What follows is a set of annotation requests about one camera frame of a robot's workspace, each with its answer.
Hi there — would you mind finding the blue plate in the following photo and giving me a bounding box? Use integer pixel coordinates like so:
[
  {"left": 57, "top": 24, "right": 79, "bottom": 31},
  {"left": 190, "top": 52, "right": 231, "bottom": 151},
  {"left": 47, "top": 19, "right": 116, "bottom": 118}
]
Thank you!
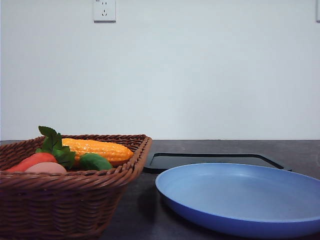
[{"left": 155, "top": 162, "right": 320, "bottom": 238}]

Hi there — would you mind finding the brown egg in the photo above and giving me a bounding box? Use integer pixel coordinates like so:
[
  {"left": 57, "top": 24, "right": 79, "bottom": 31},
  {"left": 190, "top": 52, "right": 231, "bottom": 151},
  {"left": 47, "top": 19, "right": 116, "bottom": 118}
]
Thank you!
[{"left": 25, "top": 162, "right": 67, "bottom": 173}]

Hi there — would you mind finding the brown wicker basket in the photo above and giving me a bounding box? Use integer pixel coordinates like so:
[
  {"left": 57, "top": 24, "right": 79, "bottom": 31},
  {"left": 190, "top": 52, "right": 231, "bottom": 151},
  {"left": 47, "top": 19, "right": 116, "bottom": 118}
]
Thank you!
[{"left": 0, "top": 134, "right": 152, "bottom": 240}]

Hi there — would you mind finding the black tray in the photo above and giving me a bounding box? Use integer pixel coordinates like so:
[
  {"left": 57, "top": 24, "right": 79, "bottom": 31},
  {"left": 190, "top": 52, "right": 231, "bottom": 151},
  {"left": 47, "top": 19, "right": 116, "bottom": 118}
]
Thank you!
[{"left": 142, "top": 153, "right": 292, "bottom": 173}]

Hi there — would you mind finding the green toy vegetable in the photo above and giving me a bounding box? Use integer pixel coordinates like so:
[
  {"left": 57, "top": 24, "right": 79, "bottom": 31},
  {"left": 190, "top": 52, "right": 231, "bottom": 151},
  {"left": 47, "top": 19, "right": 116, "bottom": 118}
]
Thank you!
[{"left": 79, "top": 153, "right": 112, "bottom": 171}]

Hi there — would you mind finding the yellow toy corn cob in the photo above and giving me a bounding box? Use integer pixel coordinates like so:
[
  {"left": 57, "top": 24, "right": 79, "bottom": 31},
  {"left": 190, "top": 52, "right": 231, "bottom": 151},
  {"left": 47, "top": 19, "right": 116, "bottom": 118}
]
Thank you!
[{"left": 62, "top": 138, "right": 134, "bottom": 162}]

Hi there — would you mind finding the orange toy carrot with leaves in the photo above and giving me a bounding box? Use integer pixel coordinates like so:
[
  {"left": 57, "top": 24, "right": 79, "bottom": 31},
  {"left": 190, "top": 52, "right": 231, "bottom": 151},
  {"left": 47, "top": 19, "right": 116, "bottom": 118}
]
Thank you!
[{"left": 6, "top": 126, "right": 76, "bottom": 172}]

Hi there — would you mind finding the white wall socket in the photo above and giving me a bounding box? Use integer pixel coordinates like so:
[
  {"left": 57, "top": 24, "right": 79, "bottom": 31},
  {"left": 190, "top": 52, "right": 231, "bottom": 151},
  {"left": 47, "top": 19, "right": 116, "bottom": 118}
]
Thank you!
[{"left": 92, "top": 0, "right": 117, "bottom": 24}]

